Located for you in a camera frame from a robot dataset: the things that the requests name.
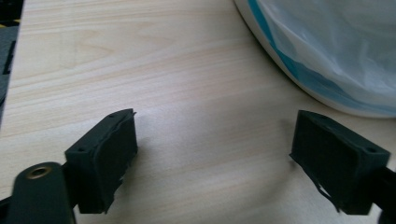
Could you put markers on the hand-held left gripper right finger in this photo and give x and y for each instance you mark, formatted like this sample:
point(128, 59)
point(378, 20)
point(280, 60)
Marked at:
point(333, 161)

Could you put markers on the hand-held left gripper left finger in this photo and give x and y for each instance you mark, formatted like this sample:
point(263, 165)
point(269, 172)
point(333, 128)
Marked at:
point(102, 161)

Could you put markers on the translucent plastic bag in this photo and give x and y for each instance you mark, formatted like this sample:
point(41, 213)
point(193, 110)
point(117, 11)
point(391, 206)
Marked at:
point(336, 37)

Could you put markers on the white round bin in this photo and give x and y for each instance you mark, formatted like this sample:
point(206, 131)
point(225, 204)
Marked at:
point(246, 15)

